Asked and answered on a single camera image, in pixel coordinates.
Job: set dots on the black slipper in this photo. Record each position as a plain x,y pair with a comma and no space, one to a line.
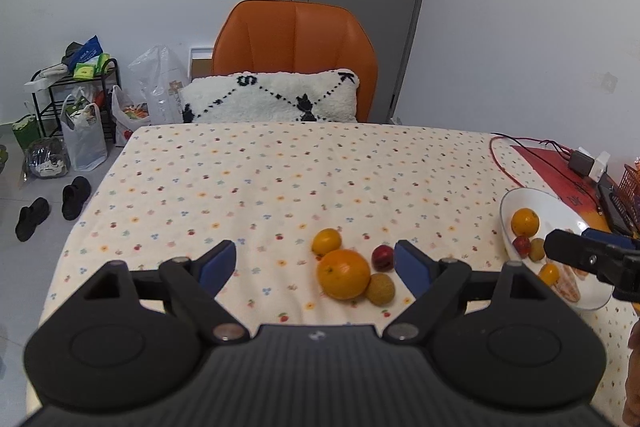
75,199
31,219

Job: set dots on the blue packet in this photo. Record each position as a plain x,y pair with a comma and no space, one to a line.
86,52

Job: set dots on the green packet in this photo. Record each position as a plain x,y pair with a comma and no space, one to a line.
90,68

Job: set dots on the white ceramic bowl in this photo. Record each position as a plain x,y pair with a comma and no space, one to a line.
555,212

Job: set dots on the large orange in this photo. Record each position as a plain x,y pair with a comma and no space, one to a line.
525,221
343,273

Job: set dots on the white cloth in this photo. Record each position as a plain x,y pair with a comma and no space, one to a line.
52,72

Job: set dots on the black metal rack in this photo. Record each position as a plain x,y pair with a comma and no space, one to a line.
42,107

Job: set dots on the white black fluffy pillow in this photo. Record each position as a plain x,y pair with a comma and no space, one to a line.
270,99

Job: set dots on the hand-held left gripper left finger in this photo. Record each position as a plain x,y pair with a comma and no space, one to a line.
217,264

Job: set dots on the clear plastic container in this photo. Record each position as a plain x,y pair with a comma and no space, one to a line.
47,159

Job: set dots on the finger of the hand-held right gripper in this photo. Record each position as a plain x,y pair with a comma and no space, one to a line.
607,238
575,252

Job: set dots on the dark cloth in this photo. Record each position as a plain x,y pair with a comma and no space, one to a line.
72,52

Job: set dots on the white power adapter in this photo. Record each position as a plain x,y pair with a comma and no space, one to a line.
601,164

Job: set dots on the red orange table mat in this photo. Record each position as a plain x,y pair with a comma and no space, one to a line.
550,172

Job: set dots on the clear plastic bag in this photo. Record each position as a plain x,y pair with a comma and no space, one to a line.
160,82

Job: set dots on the white plastic bag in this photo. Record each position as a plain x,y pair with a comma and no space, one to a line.
87,147

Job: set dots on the peeled citrus segment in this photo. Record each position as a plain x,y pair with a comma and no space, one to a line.
575,268
566,288

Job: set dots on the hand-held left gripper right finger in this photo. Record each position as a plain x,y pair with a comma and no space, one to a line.
412,264

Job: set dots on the black power adapter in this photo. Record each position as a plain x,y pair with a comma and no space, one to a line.
580,163

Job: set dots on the person's right hand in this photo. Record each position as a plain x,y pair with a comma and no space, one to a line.
632,382

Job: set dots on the cardboard box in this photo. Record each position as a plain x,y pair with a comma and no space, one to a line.
200,67

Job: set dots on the orange leather chair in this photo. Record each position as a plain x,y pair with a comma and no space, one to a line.
295,37

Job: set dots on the green box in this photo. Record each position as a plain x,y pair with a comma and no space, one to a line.
25,134

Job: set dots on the yellow-green round fruit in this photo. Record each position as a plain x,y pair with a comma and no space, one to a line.
380,288
537,250

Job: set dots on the small orange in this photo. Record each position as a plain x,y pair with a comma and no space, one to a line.
326,241
549,274

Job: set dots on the black phone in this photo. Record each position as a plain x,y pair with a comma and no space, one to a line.
612,202

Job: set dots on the white red printed bag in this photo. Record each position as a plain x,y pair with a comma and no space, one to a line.
127,127

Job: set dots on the dark red jujube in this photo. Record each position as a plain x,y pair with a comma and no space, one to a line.
383,256
522,246

